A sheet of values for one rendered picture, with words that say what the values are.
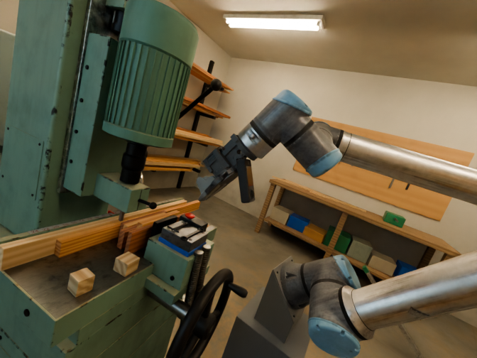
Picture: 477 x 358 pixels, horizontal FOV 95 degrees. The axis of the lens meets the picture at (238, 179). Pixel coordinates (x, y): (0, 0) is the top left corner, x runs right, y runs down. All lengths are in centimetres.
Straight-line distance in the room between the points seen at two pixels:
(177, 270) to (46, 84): 58
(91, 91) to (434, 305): 101
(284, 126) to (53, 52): 60
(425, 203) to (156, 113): 352
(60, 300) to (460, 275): 87
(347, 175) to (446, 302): 299
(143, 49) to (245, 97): 386
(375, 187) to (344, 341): 297
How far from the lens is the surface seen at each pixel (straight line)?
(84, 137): 72
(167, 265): 64
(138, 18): 62
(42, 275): 63
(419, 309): 80
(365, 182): 365
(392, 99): 384
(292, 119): 53
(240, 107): 439
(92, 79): 71
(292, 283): 102
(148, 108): 58
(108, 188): 71
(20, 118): 88
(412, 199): 371
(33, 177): 83
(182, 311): 67
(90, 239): 70
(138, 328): 81
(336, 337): 85
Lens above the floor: 128
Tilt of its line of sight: 10 degrees down
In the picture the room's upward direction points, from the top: 18 degrees clockwise
